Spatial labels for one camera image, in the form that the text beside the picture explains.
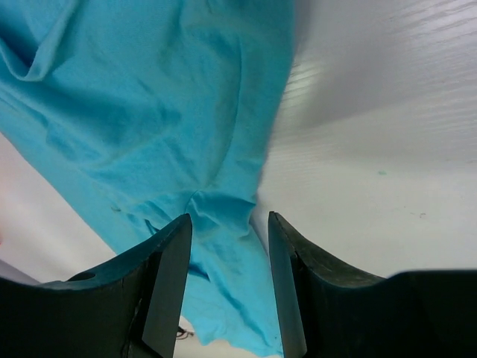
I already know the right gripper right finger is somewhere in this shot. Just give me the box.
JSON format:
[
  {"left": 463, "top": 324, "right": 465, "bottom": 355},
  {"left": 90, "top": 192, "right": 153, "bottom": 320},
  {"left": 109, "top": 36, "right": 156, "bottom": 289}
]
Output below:
[{"left": 268, "top": 212, "right": 476, "bottom": 357}]

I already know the teal t shirt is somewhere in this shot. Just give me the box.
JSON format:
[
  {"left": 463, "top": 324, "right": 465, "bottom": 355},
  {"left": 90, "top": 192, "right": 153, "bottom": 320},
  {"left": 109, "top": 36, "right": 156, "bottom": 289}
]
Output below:
[{"left": 1, "top": 1, "right": 294, "bottom": 357}]

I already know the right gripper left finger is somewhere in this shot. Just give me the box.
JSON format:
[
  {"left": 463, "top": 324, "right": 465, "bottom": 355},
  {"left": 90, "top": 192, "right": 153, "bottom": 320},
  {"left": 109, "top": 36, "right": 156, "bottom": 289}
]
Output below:
[{"left": 1, "top": 214, "right": 192, "bottom": 357}]

